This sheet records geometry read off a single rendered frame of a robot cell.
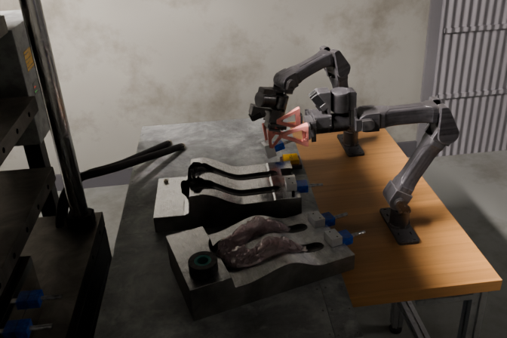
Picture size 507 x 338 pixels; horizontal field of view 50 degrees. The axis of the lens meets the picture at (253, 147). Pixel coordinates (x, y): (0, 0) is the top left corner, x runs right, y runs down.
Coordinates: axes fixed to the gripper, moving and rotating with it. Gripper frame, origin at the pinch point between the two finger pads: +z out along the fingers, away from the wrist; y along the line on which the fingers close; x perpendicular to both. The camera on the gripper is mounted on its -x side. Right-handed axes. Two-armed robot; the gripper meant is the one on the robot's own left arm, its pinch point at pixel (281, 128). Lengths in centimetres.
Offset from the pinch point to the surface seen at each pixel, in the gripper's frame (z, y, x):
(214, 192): 22.0, -12.5, 27.1
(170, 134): 40, -87, 39
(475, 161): -158, -169, 123
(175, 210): 36, -14, 33
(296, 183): -5.9, -14.0, 28.2
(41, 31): 67, -21, -30
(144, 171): 50, -54, 39
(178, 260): 33.8, 19.6, 28.0
